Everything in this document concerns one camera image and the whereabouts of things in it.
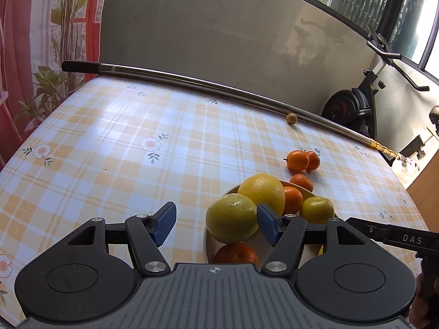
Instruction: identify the small yellow citrus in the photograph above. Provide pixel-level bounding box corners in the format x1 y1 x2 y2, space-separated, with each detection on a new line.
301 196 335 226

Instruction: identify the wooden cabinet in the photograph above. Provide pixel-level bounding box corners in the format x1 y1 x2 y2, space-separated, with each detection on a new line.
406 158 439 234

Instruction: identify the long metal pole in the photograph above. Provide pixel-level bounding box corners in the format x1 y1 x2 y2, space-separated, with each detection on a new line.
62 61 400 165

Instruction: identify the large yellow citrus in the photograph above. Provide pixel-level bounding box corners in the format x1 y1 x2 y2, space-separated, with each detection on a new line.
237 174 286 215

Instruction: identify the red printed plant curtain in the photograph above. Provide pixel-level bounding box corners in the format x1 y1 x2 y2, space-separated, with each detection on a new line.
0 0 110 165

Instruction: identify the person's right hand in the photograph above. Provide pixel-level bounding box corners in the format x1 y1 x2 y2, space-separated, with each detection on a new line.
409 272 439 329

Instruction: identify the plaid floral tablecloth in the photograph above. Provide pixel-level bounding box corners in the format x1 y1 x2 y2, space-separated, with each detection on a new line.
0 75 429 329

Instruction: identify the black desk stand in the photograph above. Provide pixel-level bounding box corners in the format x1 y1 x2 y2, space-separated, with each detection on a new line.
401 134 427 161

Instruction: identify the small orange mandarin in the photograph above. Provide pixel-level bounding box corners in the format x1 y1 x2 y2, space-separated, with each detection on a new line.
290 174 314 193
306 151 321 171
215 242 259 267
284 150 310 171

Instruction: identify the yellow-green citrus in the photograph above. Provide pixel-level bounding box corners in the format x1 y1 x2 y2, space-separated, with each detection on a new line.
206 194 260 244

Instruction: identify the black exercise bike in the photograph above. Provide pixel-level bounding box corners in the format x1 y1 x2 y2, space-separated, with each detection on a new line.
320 24 431 138

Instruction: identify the cream round bowl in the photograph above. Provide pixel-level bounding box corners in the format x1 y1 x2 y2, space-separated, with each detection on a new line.
203 180 344 268

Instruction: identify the large orange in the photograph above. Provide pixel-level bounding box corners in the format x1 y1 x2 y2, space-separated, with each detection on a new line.
283 186 304 216

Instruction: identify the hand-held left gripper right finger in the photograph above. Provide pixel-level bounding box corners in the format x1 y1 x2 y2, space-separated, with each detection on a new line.
257 204 369 276

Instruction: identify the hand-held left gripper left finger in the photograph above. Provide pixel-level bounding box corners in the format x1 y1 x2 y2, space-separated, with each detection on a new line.
67 202 178 276

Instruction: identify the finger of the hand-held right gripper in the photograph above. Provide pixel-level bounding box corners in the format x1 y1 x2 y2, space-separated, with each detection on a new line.
345 217 388 243

